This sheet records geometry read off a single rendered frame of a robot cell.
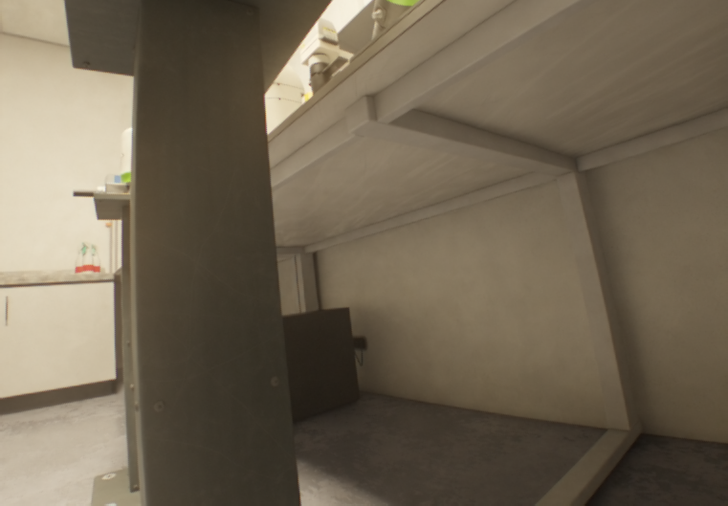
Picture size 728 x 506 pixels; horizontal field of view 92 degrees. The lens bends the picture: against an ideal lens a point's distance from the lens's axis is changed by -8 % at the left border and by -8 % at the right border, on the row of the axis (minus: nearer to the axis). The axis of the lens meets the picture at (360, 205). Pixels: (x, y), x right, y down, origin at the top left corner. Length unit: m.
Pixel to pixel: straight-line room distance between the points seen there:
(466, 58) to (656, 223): 0.82
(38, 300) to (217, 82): 2.52
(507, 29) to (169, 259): 0.39
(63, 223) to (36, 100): 1.00
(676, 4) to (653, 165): 0.66
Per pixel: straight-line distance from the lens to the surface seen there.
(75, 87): 3.91
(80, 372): 2.86
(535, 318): 1.32
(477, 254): 1.40
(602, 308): 1.12
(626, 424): 1.19
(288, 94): 0.99
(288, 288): 2.44
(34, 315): 2.84
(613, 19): 0.57
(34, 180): 3.60
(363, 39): 1.84
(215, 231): 0.35
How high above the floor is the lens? 0.47
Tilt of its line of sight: 12 degrees up
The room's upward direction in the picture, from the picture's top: 7 degrees counter-clockwise
